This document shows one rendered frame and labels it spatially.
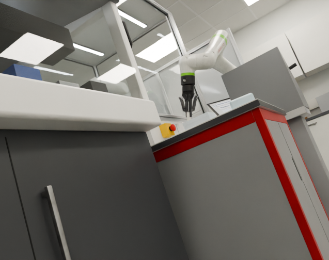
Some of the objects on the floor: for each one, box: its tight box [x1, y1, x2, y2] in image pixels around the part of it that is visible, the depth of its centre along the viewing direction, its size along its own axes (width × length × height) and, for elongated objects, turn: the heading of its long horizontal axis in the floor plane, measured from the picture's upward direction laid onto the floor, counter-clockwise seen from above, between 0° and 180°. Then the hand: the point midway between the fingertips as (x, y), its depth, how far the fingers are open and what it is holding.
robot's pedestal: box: [285, 106, 329, 247], centre depth 189 cm, size 30×30×76 cm
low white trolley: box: [151, 99, 329, 260], centre depth 147 cm, size 58×62×76 cm
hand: (188, 117), depth 203 cm, fingers closed
